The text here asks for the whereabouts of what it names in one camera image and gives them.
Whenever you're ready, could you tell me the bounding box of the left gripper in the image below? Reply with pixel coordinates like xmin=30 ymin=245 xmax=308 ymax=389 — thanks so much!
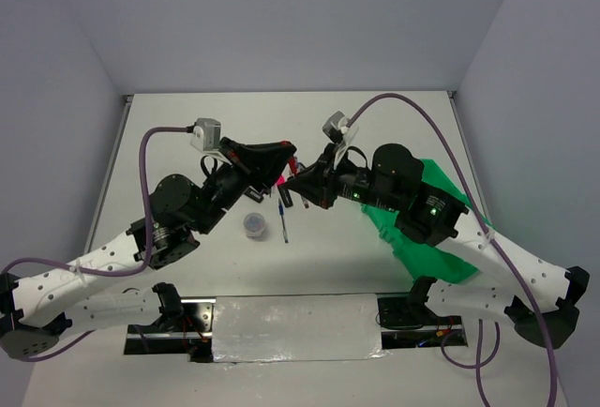
xmin=197 ymin=140 xmax=301 ymax=235

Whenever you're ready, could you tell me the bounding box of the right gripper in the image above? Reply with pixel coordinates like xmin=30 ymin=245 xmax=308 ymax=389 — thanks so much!
xmin=285 ymin=140 xmax=400 ymax=211

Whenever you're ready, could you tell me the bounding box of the red pen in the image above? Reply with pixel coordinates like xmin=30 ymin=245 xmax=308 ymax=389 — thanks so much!
xmin=289 ymin=157 xmax=309 ymax=209

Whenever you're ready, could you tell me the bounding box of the blue ballpoint pen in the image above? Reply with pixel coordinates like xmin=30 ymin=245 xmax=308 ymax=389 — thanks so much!
xmin=277 ymin=200 xmax=289 ymax=244

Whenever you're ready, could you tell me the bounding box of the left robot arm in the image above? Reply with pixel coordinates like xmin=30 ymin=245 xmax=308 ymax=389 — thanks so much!
xmin=1 ymin=138 xmax=296 ymax=362

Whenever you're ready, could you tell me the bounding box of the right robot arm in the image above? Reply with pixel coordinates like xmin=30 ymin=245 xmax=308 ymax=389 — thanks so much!
xmin=285 ymin=143 xmax=590 ymax=349

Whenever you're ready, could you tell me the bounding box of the pink cap highlighter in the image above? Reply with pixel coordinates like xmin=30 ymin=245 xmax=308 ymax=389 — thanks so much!
xmin=276 ymin=175 xmax=293 ymax=208

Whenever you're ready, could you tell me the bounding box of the blue cap highlighter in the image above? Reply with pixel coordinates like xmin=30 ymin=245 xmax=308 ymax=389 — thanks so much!
xmin=244 ymin=188 xmax=263 ymax=204

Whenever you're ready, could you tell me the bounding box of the clear jar of paper clips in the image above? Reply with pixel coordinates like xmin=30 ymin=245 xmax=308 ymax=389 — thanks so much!
xmin=243 ymin=212 xmax=266 ymax=238

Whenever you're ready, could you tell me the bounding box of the green plastic organizer tray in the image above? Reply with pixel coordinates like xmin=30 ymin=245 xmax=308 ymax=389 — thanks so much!
xmin=361 ymin=158 xmax=478 ymax=283

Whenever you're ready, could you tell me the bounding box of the silver tape strip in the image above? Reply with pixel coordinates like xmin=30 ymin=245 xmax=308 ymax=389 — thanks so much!
xmin=212 ymin=294 xmax=385 ymax=363

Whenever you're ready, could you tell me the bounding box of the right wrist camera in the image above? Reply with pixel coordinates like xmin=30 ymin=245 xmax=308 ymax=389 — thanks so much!
xmin=322 ymin=111 xmax=358 ymax=153

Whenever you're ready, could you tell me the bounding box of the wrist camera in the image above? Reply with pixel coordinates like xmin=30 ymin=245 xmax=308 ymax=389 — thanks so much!
xmin=190 ymin=118 xmax=221 ymax=153
xmin=322 ymin=111 xmax=358 ymax=153

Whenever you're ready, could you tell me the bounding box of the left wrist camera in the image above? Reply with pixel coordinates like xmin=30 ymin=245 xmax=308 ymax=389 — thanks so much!
xmin=190 ymin=118 xmax=221 ymax=153

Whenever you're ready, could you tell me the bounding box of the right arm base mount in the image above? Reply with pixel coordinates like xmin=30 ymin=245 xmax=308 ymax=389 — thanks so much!
xmin=375 ymin=294 xmax=467 ymax=350

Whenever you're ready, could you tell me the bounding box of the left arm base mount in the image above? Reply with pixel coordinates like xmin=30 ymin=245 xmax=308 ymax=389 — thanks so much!
xmin=124 ymin=297 xmax=216 ymax=363

